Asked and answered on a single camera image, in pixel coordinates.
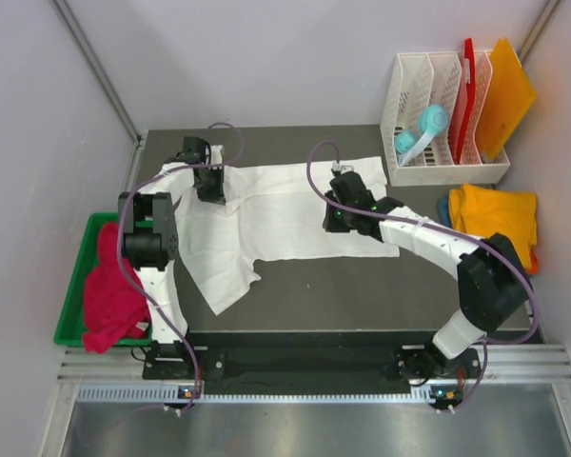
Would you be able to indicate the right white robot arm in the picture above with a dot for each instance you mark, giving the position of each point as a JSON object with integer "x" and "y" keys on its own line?
{"x": 490, "y": 278}

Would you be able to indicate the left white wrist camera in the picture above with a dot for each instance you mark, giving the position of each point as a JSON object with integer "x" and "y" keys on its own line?
{"x": 216, "y": 156}

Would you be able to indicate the red folder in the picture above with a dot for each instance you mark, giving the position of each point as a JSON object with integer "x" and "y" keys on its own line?
{"x": 464, "y": 102}

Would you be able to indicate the orange folded t-shirt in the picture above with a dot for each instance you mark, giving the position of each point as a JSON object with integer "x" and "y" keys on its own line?
{"x": 535, "y": 268}

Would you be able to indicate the orange folder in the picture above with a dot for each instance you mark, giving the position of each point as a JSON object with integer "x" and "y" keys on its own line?
{"x": 510, "y": 96}

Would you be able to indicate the magenta t-shirt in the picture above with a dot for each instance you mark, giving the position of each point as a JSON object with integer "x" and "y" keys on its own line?
{"x": 113, "y": 310}

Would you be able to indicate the yellow folded t-shirt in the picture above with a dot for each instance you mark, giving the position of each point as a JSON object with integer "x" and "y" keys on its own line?
{"x": 484, "y": 212}

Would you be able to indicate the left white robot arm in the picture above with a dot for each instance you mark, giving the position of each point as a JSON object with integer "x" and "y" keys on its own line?
{"x": 148, "y": 238}

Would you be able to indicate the green plastic bin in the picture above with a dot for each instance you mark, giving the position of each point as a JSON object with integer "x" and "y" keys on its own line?
{"x": 70, "y": 327}

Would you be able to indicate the blue folded t-shirt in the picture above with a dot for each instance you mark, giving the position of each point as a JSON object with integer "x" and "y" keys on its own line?
{"x": 443, "y": 212}

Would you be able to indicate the white file organizer rack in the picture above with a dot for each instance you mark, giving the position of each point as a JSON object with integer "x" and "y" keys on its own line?
{"x": 422, "y": 79}

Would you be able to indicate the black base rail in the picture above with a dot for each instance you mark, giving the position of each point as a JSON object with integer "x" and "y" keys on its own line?
{"x": 312, "y": 363}

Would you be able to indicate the white t-shirt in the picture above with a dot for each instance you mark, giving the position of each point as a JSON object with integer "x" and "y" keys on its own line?
{"x": 271, "y": 214}

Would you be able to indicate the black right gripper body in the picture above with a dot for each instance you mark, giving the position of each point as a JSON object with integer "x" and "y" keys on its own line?
{"x": 349, "y": 216}

